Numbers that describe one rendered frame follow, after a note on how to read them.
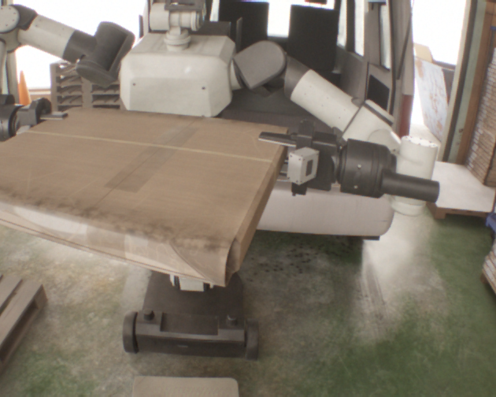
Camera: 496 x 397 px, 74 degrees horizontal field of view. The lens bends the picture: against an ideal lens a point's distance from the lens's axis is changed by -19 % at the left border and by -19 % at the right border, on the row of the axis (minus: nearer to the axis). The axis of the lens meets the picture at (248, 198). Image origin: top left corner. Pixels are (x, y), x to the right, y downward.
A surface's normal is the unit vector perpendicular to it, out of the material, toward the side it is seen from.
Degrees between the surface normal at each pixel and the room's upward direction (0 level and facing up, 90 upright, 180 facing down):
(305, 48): 93
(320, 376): 0
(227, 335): 45
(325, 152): 90
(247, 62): 69
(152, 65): 63
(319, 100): 77
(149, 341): 90
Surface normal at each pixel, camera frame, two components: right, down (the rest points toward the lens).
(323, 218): -0.04, 0.47
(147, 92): -0.10, 0.71
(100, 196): 0.07, -0.88
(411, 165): -0.22, 0.36
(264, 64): -0.25, 0.09
